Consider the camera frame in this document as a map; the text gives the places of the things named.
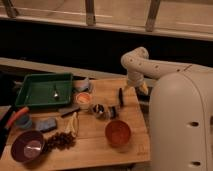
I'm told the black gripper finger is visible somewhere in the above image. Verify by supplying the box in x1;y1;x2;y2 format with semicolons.
139;83;149;95
118;88;124;107

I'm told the black dish brush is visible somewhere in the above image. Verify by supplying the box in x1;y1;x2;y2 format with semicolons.
108;106;118;119

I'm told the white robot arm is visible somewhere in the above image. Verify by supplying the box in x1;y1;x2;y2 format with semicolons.
121;47;213;171

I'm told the red bowl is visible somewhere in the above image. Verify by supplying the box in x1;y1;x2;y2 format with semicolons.
105;120;131;147

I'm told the purple bowl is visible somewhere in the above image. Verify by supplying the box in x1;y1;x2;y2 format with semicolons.
11;130;45;163

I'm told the small dark round jar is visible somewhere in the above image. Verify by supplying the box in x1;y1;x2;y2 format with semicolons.
92;104;106;119

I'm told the orange cup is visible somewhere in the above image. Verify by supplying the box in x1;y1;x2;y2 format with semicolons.
75;92;91;110

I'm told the grey blue mug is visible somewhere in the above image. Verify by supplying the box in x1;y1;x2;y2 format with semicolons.
74;77;92;92

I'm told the yellow banana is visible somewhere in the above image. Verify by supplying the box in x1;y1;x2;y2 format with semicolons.
65;112;79;137

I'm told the dark flat spatula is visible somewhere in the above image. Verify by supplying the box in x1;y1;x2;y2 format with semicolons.
59;105;80;117

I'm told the metal spoon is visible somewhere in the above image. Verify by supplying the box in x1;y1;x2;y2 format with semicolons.
53;85;59;99

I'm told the bunch of dark grapes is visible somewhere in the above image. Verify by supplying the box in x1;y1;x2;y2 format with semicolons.
45;132;75;151

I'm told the blue sponge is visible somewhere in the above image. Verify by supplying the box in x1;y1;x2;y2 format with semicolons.
35;118;57;132

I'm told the green plastic tray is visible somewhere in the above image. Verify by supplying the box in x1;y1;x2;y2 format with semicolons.
15;73;73;108

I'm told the small blue cup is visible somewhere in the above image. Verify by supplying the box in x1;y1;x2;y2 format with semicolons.
15;115;32;129

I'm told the orange handled knife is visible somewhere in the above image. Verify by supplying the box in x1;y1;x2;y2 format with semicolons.
0;106;29;157

